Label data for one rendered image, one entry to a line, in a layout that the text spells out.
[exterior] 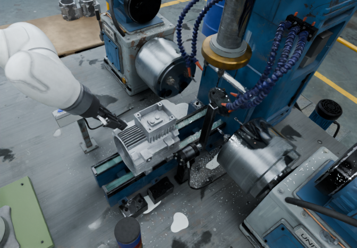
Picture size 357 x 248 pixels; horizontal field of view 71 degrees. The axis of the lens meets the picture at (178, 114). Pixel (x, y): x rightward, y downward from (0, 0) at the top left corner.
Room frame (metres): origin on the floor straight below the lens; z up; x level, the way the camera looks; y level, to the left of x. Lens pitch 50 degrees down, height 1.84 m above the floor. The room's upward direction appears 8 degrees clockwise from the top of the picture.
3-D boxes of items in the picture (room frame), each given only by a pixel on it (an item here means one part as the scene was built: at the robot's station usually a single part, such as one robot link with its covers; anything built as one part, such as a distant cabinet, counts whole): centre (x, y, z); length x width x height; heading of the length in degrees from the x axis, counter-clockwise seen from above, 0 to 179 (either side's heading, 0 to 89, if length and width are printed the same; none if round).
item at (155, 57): (1.01, 0.13, 1.04); 0.37 x 0.25 x 0.25; 43
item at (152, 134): (0.57, 0.08, 1.11); 0.12 x 0.11 x 0.07; 134
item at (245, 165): (0.50, -0.34, 1.04); 0.41 x 0.25 x 0.25; 43
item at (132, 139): (0.54, 0.11, 1.02); 0.20 x 0.19 x 0.19; 134
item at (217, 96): (0.81, -0.18, 1.02); 0.15 x 0.02 x 0.15; 43
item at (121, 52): (1.18, 0.29, 0.99); 0.35 x 0.31 x 0.37; 43
